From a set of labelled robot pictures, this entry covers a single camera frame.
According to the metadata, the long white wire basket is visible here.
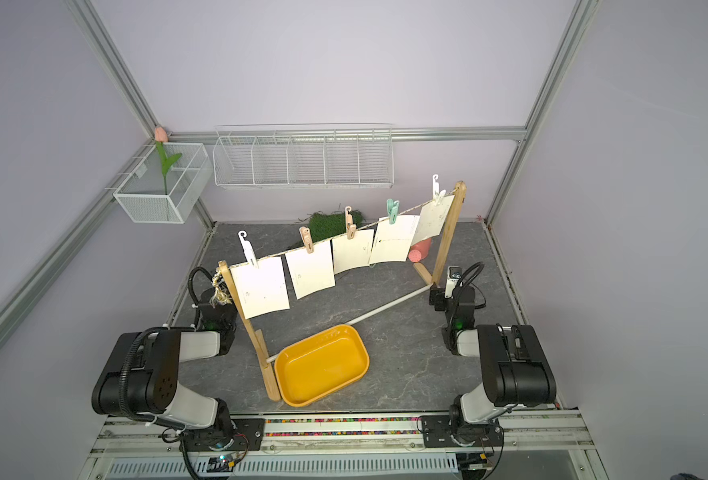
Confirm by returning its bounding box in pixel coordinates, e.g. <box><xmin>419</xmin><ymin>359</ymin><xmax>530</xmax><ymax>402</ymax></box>
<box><xmin>213</xmin><ymin>123</ymin><xmax>395</xmax><ymax>189</ymax></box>

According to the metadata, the teal clothespin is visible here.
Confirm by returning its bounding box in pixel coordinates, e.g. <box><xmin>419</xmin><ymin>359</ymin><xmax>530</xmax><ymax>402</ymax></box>
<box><xmin>387</xmin><ymin>199</ymin><xmax>400</xmax><ymax>225</ymax></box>

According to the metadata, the postcard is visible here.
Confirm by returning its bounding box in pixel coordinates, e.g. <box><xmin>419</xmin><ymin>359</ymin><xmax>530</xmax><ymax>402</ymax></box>
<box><xmin>285</xmin><ymin>240</ymin><xmax>335</xmax><ymax>299</ymax></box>
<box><xmin>332</xmin><ymin>229</ymin><xmax>375</xmax><ymax>274</ymax></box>
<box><xmin>231</xmin><ymin>257</ymin><xmax>290</xmax><ymax>319</ymax></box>
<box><xmin>369</xmin><ymin>215</ymin><xmax>419</xmax><ymax>264</ymax></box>
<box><xmin>411</xmin><ymin>195</ymin><xmax>454</xmax><ymax>245</ymax></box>

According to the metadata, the pink artificial tulip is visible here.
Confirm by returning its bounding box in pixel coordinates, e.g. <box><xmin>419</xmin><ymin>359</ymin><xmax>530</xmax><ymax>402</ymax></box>
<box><xmin>154</xmin><ymin>126</ymin><xmax>182</xmax><ymax>194</ymax></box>

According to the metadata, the small white mesh basket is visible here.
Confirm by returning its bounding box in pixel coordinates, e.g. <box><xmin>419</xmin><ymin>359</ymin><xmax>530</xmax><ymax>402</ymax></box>
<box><xmin>114</xmin><ymin>142</ymin><xmax>213</xmax><ymax>224</ymax></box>

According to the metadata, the beige clothespin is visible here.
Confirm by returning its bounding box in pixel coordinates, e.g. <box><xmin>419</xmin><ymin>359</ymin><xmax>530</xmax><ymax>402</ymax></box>
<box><xmin>344</xmin><ymin>206</ymin><xmax>357</xmax><ymax>239</ymax></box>
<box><xmin>299</xmin><ymin>226</ymin><xmax>314</xmax><ymax>254</ymax></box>

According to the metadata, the green artificial grass patch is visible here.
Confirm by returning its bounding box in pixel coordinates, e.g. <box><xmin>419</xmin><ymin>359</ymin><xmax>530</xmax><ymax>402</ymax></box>
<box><xmin>301</xmin><ymin>210</ymin><xmax>346</xmax><ymax>242</ymax></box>

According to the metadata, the wooden clothesline stand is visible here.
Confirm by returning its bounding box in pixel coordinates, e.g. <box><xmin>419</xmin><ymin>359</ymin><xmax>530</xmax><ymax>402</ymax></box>
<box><xmin>213</xmin><ymin>181</ymin><xmax>467</xmax><ymax>401</ymax></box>

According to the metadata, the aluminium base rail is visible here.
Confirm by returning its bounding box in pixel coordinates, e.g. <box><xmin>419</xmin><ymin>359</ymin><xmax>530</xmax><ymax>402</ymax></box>
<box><xmin>80</xmin><ymin>405</ymin><xmax>607</xmax><ymax>479</ymax></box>

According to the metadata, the yellow plastic tray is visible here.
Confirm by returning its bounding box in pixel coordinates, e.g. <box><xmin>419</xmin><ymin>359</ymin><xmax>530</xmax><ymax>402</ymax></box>
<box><xmin>274</xmin><ymin>324</ymin><xmax>370</xmax><ymax>408</ymax></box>

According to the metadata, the twisted clothesline string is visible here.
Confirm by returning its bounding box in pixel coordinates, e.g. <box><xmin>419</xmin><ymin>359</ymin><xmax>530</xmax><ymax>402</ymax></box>
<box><xmin>211</xmin><ymin>190</ymin><xmax>458</xmax><ymax>307</ymax></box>

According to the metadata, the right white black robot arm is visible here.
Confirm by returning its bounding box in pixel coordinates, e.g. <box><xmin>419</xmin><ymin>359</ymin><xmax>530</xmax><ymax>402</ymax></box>
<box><xmin>430</xmin><ymin>262</ymin><xmax>557</xmax><ymax>447</ymax></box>

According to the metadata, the white clothespin end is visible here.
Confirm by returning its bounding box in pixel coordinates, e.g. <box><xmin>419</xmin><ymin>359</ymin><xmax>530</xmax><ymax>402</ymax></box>
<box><xmin>238</xmin><ymin>230</ymin><xmax>259</xmax><ymax>268</ymax></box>
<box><xmin>432</xmin><ymin>174</ymin><xmax>446</xmax><ymax>205</ymax></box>

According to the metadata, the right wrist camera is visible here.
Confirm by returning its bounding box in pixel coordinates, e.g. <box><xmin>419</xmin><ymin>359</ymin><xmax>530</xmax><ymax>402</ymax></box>
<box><xmin>445</xmin><ymin>266</ymin><xmax>463</xmax><ymax>299</ymax></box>

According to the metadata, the pink watering can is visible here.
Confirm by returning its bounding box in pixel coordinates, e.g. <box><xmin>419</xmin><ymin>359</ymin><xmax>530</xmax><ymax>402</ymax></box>
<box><xmin>408</xmin><ymin>237</ymin><xmax>432</xmax><ymax>263</ymax></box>

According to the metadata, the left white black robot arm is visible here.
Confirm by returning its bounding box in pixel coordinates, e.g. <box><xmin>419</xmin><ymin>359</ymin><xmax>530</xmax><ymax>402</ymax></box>
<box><xmin>91</xmin><ymin>266</ymin><xmax>238</xmax><ymax>451</ymax></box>

